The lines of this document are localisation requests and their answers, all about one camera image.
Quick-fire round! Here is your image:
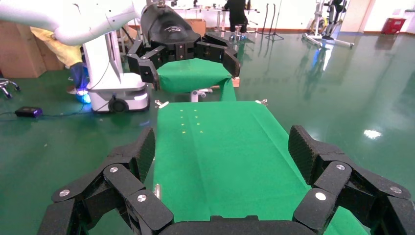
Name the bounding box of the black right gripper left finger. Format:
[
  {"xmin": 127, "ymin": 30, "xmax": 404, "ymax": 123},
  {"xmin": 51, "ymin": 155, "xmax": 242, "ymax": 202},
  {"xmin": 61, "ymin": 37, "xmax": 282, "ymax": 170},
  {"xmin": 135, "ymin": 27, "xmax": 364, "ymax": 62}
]
[{"xmin": 37, "ymin": 126, "xmax": 175, "ymax": 235}]

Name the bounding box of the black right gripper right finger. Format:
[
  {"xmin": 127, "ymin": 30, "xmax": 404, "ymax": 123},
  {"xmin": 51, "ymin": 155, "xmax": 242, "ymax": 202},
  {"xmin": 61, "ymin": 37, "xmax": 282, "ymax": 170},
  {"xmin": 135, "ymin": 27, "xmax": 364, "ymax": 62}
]
[{"xmin": 288, "ymin": 124, "xmax": 415, "ymax": 235}]

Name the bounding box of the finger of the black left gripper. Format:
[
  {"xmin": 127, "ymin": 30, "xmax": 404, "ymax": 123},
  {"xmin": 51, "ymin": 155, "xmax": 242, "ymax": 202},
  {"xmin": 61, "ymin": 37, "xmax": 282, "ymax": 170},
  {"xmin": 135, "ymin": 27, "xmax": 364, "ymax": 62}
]
[
  {"xmin": 126, "ymin": 40, "xmax": 168, "ymax": 92},
  {"xmin": 194, "ymin": 32, "xmax": 241, "ymax": 78}
]

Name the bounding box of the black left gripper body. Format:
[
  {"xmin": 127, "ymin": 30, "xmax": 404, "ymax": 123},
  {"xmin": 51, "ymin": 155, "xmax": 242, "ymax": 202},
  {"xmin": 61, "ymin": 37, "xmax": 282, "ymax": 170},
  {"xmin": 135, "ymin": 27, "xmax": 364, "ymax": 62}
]
[{"xmin": 140, "ymin": 3, "xmax": 202, "ymax": 62}]

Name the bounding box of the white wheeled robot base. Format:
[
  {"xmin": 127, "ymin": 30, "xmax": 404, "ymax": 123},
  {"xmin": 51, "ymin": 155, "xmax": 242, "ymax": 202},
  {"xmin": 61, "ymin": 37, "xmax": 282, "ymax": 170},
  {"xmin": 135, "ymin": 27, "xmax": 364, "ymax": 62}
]
[{"xmin": 82, "ymin": 30, "xmax": 150, "ymax": 114}]

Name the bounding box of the large brown cardboard box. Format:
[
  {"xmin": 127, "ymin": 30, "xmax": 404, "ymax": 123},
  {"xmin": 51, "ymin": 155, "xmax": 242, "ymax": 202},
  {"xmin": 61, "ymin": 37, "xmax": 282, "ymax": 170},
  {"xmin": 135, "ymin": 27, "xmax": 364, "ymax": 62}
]
[{"xmin": 0, "ymin": 20, "xmax": 66, "ymax": 78}]

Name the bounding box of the wheeled stool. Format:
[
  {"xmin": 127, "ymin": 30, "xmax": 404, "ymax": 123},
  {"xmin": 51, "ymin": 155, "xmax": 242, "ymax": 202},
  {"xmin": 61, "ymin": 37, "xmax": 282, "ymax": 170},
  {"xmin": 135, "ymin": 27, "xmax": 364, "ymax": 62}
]
[{"xmin": 228, "ymin": 26, "xmax": 249, "ymax": 43}]

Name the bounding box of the green cloth covered table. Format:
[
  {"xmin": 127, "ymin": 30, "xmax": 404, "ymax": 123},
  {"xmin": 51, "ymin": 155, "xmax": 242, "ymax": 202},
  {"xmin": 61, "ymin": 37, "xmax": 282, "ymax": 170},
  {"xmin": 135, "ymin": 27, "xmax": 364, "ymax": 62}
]
[{"xmin": 156, "ymin": 58, "xmax": 237, "ymax": 103}]

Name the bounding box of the person in black clothes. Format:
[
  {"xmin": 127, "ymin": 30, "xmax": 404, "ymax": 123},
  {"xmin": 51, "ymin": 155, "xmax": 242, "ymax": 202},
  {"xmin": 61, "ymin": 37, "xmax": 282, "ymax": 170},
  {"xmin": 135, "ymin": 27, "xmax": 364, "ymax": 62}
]
[{"xmin": 224, "ymin": 0, "xmax": 251, "ymax": 29}]

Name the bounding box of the black tripod stand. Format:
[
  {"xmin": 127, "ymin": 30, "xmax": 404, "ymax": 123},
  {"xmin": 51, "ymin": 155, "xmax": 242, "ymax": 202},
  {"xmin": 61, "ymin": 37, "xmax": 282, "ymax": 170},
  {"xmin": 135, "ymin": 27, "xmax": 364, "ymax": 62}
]
[{"xmin": 259, "ymin": 0, "xmax": 284, "ymax": 41}]

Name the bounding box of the person in yellow coat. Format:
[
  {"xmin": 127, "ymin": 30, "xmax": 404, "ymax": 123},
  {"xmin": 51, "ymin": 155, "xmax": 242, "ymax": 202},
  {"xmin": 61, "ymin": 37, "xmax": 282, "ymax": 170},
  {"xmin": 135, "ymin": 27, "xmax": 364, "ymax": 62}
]
[{"xmin": 29, "ymin": 26, "xmax": 92, "ymax": 104}]

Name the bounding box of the green table cloth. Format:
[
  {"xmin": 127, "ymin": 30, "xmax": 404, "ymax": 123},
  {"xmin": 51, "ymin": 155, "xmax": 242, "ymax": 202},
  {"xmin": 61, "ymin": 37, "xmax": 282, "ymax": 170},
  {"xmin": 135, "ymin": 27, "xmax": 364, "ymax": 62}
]
[{"xmin": 152, "ymin": 100, "xmax": 370, "ymax": 235}]

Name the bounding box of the white grey equipment stand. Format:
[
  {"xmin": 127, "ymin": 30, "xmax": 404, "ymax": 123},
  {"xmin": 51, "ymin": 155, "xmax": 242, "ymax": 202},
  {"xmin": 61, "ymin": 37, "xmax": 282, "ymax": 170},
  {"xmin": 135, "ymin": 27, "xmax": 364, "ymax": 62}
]
[{"xmin": 301, "ymin": 0, "xmax": 355, "ymax": 49}]

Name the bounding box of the black power adapter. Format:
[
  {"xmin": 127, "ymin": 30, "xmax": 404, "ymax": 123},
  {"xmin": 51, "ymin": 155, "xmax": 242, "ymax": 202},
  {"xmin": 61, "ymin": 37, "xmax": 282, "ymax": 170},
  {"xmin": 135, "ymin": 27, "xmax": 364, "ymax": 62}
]
[{"xmin": 14, "ymin": 106, "xmax": 44, "ymax": 118}]

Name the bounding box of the chrome office chair base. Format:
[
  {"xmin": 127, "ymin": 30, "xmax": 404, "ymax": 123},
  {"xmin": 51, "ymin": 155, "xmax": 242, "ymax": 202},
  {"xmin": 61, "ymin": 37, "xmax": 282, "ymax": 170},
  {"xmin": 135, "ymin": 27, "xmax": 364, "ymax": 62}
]
[{"xmin": 0, "ymin": 77, "xmax": 21, "ymax": 99}]

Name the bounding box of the red cabinet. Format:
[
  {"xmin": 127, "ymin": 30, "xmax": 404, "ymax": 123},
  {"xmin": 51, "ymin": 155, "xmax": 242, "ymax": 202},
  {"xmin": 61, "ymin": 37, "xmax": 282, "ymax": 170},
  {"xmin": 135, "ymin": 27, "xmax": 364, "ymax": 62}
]
[{"xmin": 381, "ymin": 18, "xmax": 407, "ymax": 35}]

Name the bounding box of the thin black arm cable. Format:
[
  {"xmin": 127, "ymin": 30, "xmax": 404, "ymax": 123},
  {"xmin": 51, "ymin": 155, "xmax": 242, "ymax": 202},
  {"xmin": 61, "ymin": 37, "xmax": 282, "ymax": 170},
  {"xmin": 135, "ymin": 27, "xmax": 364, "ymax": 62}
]
[{"xmin": 87, "ymin": 30, "xmax": 113, "ymax": 90}]

